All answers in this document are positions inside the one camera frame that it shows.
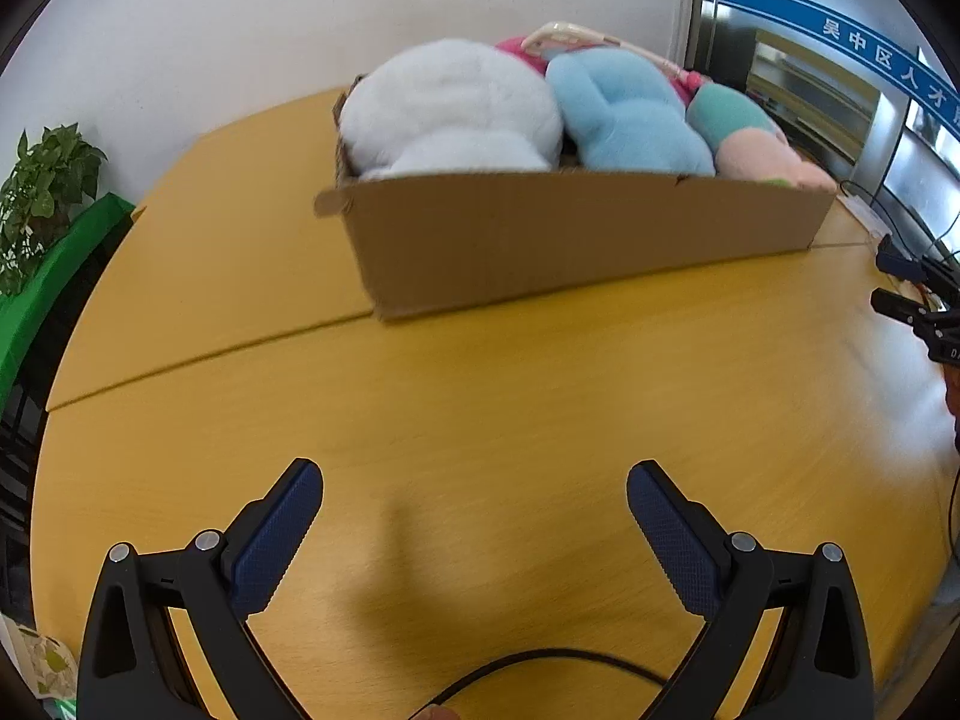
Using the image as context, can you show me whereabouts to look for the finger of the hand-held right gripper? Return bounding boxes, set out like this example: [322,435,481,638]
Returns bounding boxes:
[870,289,935,325]
[876,251,931,284]

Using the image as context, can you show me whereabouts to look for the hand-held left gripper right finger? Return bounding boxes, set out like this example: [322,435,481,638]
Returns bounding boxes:
[626,460,877,720]

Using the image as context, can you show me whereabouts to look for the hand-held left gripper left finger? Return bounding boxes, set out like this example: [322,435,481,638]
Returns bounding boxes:
[77,457,323,720]

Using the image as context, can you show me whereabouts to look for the light blue plush toy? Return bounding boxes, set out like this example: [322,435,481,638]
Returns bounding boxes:
[545,49,717,177]

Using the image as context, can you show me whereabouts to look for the cardboard box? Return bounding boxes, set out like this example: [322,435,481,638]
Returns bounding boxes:
[313,75,837,322]

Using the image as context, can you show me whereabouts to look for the green and pink plush toy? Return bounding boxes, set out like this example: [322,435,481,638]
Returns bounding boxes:
[686,84,837,192]

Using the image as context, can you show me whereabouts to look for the blue banner on glass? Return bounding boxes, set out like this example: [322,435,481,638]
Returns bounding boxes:
[716,0,960,128]

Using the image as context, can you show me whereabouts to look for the leaf print bag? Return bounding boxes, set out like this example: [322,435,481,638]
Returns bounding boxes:
[0,615,80,717]

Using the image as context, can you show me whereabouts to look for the potted green plant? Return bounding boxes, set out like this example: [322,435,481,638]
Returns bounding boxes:
[0,124,107,297]

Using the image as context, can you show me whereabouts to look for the white plush toy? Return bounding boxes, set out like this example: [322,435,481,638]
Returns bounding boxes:
[339,37,563,181]

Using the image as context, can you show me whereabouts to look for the black cable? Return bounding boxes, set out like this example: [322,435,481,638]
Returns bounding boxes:
[409,649,668,720]

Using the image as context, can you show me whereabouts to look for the metal door frame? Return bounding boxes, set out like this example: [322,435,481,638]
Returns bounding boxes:
[686,0,722,83]

